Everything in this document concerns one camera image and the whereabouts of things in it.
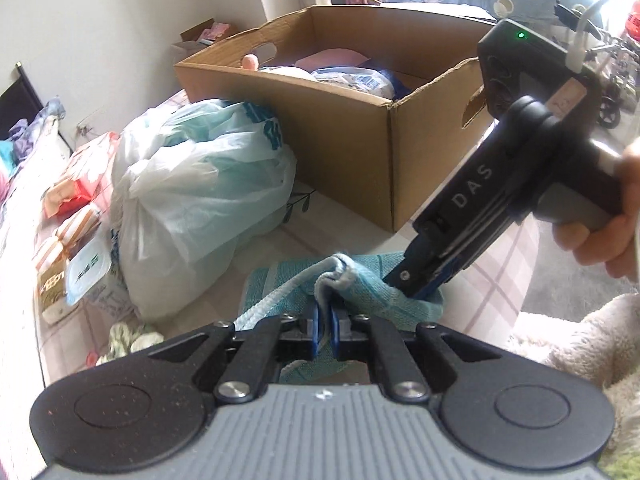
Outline large brown cardboard box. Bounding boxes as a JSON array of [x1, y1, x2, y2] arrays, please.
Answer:
[[174, 4, 506, 233]]

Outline white cotton swab bag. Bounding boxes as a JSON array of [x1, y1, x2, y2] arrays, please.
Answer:
[[259, 65, 313, 78]]

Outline white cable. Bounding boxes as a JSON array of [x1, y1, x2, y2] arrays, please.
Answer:
[[567, 0, 621, 73]]

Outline cream fleece clothing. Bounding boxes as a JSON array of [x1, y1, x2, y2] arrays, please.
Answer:
[[507, 292, 640, 480]]

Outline teal checked towel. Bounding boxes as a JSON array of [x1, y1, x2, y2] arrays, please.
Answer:
[[239, 252, 447, 386]]

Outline small pink tissue pack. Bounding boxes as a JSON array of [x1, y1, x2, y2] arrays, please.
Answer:
[[42, 180, 93, 220]]

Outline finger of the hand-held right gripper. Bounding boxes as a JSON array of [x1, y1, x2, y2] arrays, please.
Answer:
[[417, 272, 456, 301], [384, 240, 453, 293]]

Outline person's right hand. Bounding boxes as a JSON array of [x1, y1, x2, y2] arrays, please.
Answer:
[[552, 140, 640, 281]]

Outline black wheeled cart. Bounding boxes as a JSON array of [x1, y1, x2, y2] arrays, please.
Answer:
[[550, 0, 640, 128]]

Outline white teal plastic bag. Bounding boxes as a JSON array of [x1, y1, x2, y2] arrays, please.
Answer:
[[110, 99, 299, 322]]

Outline blue purple cloth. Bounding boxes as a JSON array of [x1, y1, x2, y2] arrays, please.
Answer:
[[7, 97, 67, 161]]

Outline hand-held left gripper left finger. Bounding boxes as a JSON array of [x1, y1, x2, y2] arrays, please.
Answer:
[[147, 305, 326, 406]]

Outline small open cardboard box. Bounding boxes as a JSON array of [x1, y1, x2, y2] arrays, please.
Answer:
[[170, 19, 238, 58]]

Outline green white scrunchie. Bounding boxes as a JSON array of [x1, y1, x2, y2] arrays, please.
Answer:
[[96, 322, 165, 367]]

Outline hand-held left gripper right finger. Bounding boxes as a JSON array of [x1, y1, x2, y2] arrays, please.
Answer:
[[327, 305, 503, 405]]

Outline blue white plastic packet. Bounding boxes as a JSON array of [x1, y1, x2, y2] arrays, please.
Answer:
[[311, 66, 413, 102]]

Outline large pink tissue pack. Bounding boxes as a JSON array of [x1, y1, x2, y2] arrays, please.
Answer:
[[67, 132, 122, 198]]

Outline yellow sponge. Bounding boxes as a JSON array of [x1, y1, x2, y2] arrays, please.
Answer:
[[37, 265, 69, 325]]

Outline pink grey blanket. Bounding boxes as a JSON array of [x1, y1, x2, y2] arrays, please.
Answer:
[[0, 62, 71, 161]]

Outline pink floral quilt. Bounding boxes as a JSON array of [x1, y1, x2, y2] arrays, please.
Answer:
[[0, 162, 21, 201]]

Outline snack packets along bed edge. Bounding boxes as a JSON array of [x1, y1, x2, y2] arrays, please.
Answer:
[[0, 110, 81, 356]]

